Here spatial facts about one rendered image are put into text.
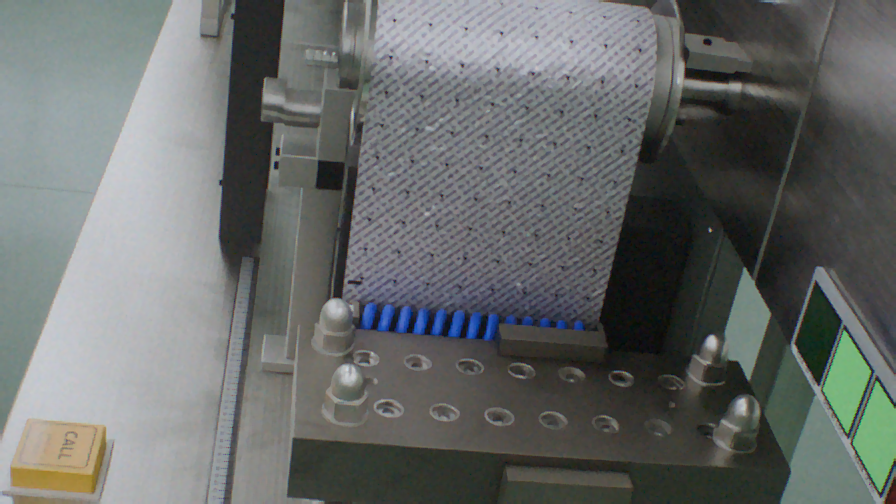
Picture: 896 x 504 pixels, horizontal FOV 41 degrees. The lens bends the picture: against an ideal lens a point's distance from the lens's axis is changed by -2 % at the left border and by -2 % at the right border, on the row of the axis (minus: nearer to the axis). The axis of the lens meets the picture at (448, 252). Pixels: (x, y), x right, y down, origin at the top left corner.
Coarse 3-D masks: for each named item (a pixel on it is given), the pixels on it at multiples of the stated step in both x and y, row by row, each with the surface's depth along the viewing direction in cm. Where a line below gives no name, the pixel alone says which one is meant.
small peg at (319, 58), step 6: (306, 54) 102; (312, 54) 102; (318, 54) 102; (324, 54) 102; (330, 54) 102; (336, 54) 102; (306, 60) 102; (312, 60) 102; (318, 60) 102; (324, 60) 102; (330, 60) 102; (336, 60) 102; (318, 66) 103; (324, 66) 103; (330, 66) 103; (336, 66) 103
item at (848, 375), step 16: (848, 336) 81; (848, 352) 81; (832, 368) 83; (848, 368) 81; (864, 368) 78; (832, 384) 83; (848, 384) 80; (864, 384) 78; (832, 400) 82; (848, 400) 80; (848, 416) 80
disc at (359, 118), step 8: (376, 0) 98; (376, 8) 98; (376, 16) 98; (368, 32) 99; (368, 40) 98; (368, 48) 98; (368, 56) 98; (368, 64) 98; (368, 72) 98; (368, 80) 98; (368, 88) 99; (360, 104) 100; (360, 112) 101; (360, 120) 101; (360, 128) 103
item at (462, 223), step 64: (384, 128) 102; (384, 192) 105; (448, 192) 105; (512, 192) 105; (576, 192) 106; (384, 256) 108; (448, 256) 108; (512, 256) 109; (576, 256) 109; (448, 320) 111; (576, 320) 112
